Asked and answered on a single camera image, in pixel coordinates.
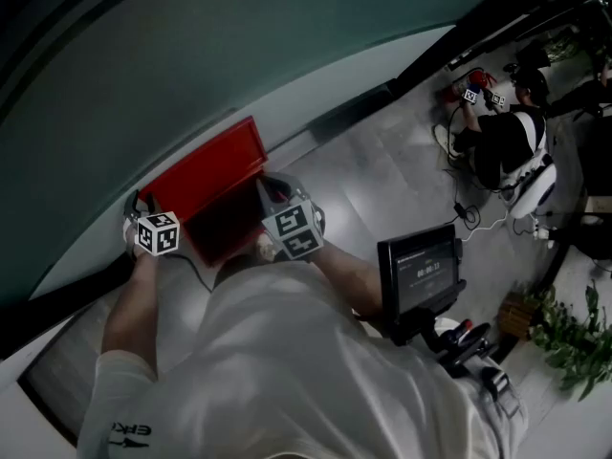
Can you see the black monitor screen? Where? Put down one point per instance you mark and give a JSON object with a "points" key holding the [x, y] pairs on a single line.
{"points": [[421, 270]]}

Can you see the white backpack unit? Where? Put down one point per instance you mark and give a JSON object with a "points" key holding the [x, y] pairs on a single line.
{"points": [[533, 189]]}

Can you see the person's left forearm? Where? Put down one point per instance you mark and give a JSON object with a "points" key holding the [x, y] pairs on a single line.
{"points": [[131, 304]]}

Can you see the white power strip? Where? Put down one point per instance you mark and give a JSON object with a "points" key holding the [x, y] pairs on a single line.
{"points": [[545, 234]]}

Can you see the red fire extinguisher box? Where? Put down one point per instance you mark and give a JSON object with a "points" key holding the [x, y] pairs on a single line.
{"points": [[210, 180]]}

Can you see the person's white shirt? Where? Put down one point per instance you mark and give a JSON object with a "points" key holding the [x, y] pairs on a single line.
{"points": [[296, 376]]}

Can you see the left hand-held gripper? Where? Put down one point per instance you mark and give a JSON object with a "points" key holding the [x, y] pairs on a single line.
{"points": [[158, 234]]}

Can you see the green leafy plant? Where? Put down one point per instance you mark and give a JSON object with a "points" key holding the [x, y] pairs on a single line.
{"points": [[574, 337]]}

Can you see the red fire extinguisher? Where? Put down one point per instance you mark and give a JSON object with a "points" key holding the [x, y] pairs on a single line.
{"points": [[471, 80]]}

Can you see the person's right hand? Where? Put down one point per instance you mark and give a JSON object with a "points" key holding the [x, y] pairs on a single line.
{"points": [[267, 249]]}

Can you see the person's right forearm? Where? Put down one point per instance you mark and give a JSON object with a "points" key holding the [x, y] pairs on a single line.
{"points": [[346, 275]]}

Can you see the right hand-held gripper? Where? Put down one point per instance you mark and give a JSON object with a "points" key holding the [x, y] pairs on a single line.
{"points": [[294, 230]]}

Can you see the wooden planter box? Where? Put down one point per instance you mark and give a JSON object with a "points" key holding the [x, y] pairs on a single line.
{"points": [[516, 316]]}

